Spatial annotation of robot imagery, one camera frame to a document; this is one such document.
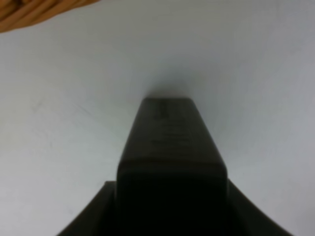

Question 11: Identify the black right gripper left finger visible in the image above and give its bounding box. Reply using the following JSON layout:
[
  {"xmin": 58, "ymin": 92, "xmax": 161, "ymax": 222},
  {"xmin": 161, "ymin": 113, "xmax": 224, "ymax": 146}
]
[{"xmin": 59, "ymin": 181, "xmax": 118, "ymax": 236}]

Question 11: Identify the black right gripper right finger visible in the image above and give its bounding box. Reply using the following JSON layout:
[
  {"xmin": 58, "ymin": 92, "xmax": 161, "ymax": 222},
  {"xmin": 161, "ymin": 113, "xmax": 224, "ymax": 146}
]
[{"xmin": 227, "ymin": 181, "xmax": 291, "ymax": 236}]

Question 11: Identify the dark grey square bottle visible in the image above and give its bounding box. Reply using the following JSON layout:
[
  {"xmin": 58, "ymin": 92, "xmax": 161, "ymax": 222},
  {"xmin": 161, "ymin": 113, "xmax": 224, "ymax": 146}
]
[{"xmin": 116, "ymin": 98, "xmax": 228, "ymax": 236}]

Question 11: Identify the orange wicker basket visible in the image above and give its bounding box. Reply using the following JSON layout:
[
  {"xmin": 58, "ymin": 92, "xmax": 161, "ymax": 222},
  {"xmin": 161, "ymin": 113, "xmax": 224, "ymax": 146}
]
[{"xmin": 0, "ymin": 0, "xmax": 96, "ymax": 33}]

